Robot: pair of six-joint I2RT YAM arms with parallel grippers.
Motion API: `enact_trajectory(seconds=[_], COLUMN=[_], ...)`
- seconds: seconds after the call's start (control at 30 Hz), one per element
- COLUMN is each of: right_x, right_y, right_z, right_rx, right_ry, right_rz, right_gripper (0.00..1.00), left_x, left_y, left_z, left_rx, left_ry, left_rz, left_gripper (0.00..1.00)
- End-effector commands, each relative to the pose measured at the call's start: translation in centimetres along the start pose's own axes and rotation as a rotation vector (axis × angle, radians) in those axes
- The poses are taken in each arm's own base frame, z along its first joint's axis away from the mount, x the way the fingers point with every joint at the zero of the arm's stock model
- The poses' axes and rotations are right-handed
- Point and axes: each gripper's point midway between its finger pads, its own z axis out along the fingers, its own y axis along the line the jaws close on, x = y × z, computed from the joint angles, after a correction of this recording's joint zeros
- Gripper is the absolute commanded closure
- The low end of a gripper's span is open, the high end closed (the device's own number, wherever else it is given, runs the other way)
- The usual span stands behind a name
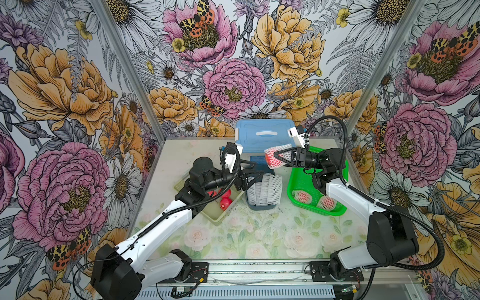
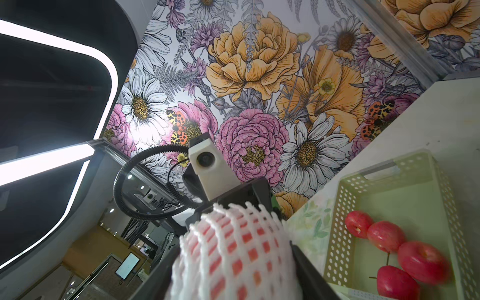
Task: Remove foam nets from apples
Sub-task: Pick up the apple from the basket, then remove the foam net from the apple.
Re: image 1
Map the pale green perforated basket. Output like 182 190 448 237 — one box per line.
194 187 245 226

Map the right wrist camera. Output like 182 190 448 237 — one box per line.
288 125 310 150

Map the right black cable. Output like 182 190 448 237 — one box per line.
305 115 446 271

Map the black cable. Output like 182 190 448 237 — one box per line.
72 145 241 297
305 115 446 271

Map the aluminium front rail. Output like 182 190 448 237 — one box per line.
134 259 424 300

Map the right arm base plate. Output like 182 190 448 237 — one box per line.
306 261 365 282

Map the left black cable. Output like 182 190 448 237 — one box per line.
72 145 241 297

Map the blue lidded storage box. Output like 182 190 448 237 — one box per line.
235 119 297 154

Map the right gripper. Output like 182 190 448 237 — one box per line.
269 146 325 170

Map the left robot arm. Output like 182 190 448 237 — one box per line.
91 157 264 300

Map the bright green perforated basket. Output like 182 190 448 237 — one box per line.
286 168 347 216

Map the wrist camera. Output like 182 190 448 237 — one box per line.
288 125 310 150
220 142 244 174

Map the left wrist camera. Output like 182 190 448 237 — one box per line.
220 142 244 174

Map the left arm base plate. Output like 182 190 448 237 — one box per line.
159 261 210 284

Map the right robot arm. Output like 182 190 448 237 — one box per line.
266 147 419 276

